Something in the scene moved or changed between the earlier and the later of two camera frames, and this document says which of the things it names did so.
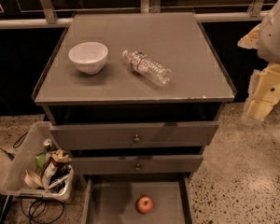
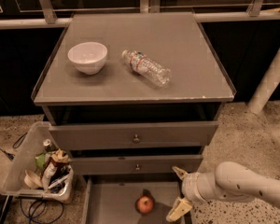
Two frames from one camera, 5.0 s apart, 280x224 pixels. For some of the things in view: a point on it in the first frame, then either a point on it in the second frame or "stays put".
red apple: [145, 204] stays put
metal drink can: [49, 145] stays put
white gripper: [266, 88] -> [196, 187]
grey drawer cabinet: [133, 99] stays put
